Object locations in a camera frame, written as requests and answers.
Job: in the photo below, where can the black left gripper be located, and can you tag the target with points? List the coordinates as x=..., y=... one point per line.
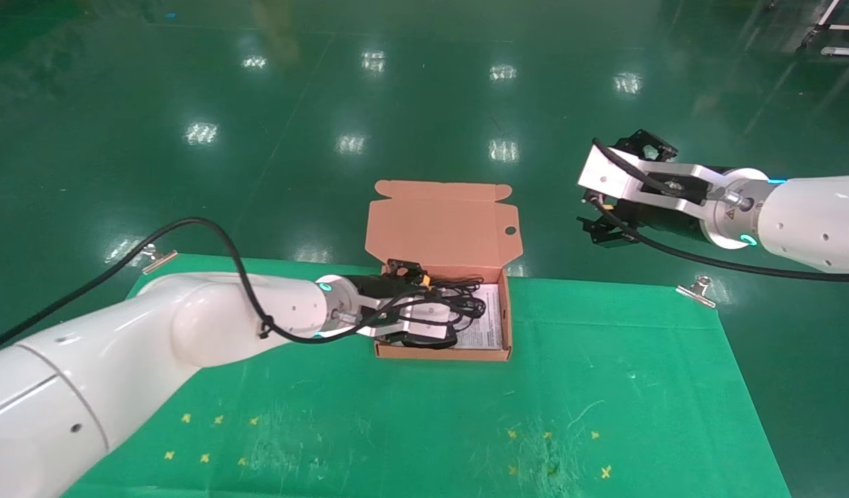
x=369, y=285

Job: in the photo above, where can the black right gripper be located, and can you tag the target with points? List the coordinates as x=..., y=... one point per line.
x=673, y=223

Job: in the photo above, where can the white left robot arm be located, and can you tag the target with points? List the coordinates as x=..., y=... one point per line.
x=120, y=360

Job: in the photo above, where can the open brown cardboard box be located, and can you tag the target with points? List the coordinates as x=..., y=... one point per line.
x=438, y=228

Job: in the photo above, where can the white printed instruction sheet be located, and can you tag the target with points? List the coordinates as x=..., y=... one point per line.
x=491, y=332

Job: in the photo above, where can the green table mat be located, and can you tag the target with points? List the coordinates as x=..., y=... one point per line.
x=396, y=429

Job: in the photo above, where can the metal binder clip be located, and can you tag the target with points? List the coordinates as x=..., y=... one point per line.
x=158, y=259
x=697, y=292

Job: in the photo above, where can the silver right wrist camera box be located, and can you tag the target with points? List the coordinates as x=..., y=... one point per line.
x=611, y=176

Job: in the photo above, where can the white metal frame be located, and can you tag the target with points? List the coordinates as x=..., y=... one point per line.
x=839, y=29

